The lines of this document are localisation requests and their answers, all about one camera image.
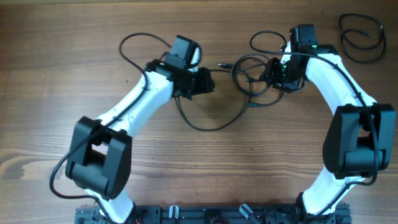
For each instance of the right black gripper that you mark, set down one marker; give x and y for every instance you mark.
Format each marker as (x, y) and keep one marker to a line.
(270, 73)

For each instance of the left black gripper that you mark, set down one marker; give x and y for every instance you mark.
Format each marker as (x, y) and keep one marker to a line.
(204, 85)

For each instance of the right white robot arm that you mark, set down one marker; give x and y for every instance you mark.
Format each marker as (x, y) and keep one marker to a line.
(358, 143)

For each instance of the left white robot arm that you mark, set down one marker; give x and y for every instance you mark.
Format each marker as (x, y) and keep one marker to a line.
(99, 159)

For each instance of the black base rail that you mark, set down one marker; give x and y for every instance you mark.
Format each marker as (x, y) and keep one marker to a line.
(279, 213)

